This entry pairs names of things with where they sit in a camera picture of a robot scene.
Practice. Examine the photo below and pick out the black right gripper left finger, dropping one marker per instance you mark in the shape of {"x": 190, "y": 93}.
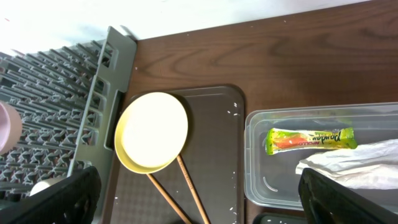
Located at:
{"x": 72, "y": 200}

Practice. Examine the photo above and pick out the grey plastic dish rack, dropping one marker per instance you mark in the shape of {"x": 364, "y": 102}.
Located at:
{"x": 68, "y": 102}

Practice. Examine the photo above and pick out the wooden chopstick long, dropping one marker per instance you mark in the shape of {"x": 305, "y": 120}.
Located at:
{"x": 193, "y": 190}

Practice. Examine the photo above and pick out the dark brown serving tray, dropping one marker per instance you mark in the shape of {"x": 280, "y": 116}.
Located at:
{"x": 213, "y": 156}

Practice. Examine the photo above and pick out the pink bowl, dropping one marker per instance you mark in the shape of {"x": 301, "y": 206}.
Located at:
{"x": 11, "y": 127}

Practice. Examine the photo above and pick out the yellow plate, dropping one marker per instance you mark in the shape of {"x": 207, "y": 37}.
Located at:
{"x": 151, "y": 132}

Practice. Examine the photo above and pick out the clear plastic waste bin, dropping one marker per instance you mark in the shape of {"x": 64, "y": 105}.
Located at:
{"x": 271, "y": 181}

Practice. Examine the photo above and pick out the white napkin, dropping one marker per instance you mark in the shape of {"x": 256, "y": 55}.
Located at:
{"x": 369, "y": 166}

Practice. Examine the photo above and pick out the white cup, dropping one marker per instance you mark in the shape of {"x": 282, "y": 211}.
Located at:
{"x": 42, "y": 185}

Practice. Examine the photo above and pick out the green yellow snack wrapper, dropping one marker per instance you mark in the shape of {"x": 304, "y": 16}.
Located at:
{"x": 283, "y": 140}

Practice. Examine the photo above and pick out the wooden chopstick short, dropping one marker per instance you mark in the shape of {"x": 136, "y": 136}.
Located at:
{"x": 169, "y": 199}

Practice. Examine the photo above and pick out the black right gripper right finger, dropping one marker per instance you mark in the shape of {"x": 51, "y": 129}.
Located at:
{"x": 325, "y": 201}

